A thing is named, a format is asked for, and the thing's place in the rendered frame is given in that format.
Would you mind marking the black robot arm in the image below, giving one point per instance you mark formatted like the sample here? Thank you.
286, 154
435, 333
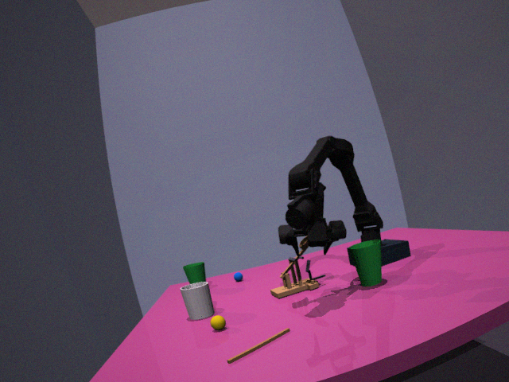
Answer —
310, 201

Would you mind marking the brown wooden stick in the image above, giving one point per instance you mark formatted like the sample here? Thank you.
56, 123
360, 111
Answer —
252, 349

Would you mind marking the white cylindrical cup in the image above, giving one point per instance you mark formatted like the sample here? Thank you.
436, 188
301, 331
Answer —
198, 300

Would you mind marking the yellow ball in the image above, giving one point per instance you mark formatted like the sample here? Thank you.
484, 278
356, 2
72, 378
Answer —
218, 322

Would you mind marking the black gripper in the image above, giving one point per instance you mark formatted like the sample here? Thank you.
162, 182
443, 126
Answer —
288, 235

